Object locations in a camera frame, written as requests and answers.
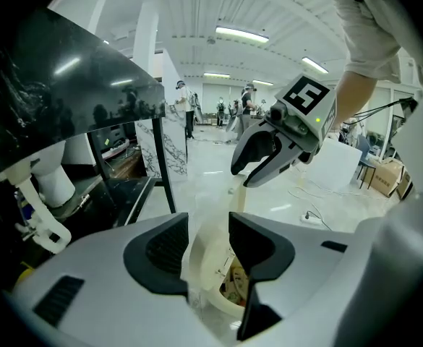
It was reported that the blue chair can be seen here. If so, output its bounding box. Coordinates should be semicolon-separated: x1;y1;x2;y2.
355;134;380;189

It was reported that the white sink basin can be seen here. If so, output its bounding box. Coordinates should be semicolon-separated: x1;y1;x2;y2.
30;139;77;209

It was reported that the white drain pipe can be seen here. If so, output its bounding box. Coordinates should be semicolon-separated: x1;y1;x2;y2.
0;166;73;256

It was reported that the black marble vanity table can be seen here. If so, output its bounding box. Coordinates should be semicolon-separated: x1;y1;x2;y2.
0;7;189;267

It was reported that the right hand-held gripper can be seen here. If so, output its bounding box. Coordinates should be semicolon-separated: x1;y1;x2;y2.
231;72;338;189

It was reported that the white plastic bag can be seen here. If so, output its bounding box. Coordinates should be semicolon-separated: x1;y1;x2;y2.
188;177;251;294

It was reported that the white marble cabinet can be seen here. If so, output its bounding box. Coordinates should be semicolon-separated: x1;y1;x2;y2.
134;101;189;184

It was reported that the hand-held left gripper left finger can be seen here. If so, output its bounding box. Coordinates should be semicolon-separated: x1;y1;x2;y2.
8;211;213;347

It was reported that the person's grey sweatshirt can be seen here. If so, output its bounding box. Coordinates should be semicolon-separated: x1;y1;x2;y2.
328;0;423;347

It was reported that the beige pedal trash bin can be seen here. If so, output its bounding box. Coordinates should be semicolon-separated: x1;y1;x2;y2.
205;254;250;320

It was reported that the person's right forearm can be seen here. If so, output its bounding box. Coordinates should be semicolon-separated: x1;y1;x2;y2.
332;69;378;132

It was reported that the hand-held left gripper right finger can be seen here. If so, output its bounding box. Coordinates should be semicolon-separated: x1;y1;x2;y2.
228;211;377;347

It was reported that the white power strip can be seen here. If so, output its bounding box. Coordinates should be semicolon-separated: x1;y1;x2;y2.
300;211;323;226

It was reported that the white floor cable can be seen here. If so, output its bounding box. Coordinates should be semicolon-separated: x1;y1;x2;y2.
286;171;360;199

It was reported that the printed cardboard box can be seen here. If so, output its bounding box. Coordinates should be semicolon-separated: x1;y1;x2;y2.
362;158;413;199

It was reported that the black plug cable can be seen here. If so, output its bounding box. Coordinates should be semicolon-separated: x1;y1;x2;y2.
304;207;333;231

